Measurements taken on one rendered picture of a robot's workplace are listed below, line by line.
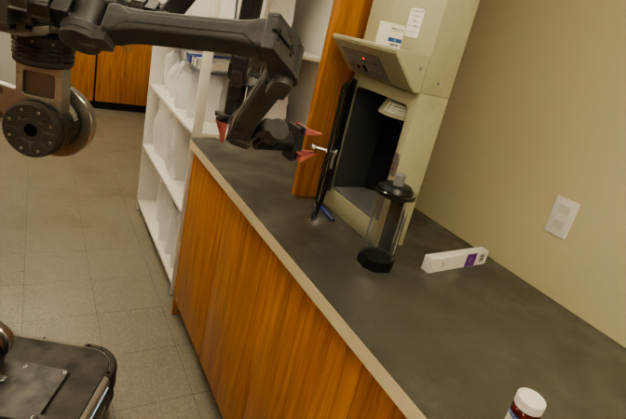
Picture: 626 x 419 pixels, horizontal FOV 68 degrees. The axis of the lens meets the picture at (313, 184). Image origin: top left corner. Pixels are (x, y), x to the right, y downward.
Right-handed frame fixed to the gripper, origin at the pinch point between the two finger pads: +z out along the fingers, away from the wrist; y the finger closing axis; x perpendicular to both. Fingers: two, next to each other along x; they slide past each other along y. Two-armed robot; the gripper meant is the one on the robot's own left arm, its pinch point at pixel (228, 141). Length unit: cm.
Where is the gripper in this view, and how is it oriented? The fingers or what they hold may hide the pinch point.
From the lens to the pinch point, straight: 157.2
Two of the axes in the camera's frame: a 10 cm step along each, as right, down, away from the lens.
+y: 8.6, 0.2, 5.2
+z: -2.1, 9.2, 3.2
